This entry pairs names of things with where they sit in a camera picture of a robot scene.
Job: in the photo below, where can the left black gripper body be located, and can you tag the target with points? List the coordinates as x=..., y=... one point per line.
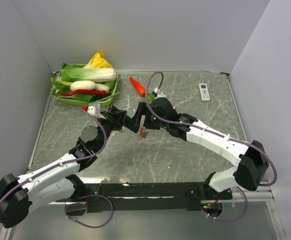
x=110, y=124

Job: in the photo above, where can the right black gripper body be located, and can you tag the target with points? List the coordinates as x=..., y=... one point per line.
x=151, y=121

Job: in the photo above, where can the black remote control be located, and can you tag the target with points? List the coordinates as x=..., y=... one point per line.
x=130, y=124

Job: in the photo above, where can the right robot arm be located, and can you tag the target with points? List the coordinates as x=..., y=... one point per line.
x=249, y=163

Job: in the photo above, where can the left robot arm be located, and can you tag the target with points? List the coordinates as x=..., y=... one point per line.
x=58, y=180

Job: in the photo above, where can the white remote control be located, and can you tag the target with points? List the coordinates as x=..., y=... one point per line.
x=204, y=92

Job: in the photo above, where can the orange battery cluster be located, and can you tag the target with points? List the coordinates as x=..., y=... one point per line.
x=142, y=135

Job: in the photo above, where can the green tray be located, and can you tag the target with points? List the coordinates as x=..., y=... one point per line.
x=77, y=84

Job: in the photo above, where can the orange toy carrot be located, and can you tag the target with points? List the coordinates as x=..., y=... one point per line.
x=141, y=90

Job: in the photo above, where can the red chili pepper toy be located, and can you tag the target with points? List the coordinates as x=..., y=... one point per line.
x=84, y=91

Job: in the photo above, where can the white radish toy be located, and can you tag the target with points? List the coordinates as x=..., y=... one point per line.
x=88, y=85

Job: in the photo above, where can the yellow leaf toy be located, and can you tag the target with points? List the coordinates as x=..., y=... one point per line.
x=98, y=61

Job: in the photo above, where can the napa cabbage toy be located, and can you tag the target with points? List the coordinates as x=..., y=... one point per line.
x=78, y=72

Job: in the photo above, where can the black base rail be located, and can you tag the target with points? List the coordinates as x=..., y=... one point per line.
x=147, y=196

